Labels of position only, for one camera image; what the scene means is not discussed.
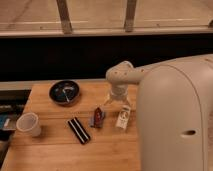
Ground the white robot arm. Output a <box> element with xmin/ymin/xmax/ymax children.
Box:
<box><xmin>106</xmin><ymin>54</ymin><xmax>213</xmax><ymax>171</ymax></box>

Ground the red blue small toy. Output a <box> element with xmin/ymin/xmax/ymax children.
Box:
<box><xmin>90</xmin><ymin>108</ymin><xmax>105</xmax><ymax>128</ymax></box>

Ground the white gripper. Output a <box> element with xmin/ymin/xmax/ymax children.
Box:
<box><xmin>103</xmin><ymin>85</ymin><xmax>131</xmax><ymax>107</ymax></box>

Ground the dark blue bowl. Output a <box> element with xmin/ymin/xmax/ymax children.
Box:
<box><xmin>49</xmin><ymin>80</ymin><xmax>80</xmax><ymax>106</ymax></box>

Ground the black striped eraser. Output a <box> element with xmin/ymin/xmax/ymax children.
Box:
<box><xmin>68</xmin><ymin>117</ymin><xmax>90</xmax><ymax>144</ymax></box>

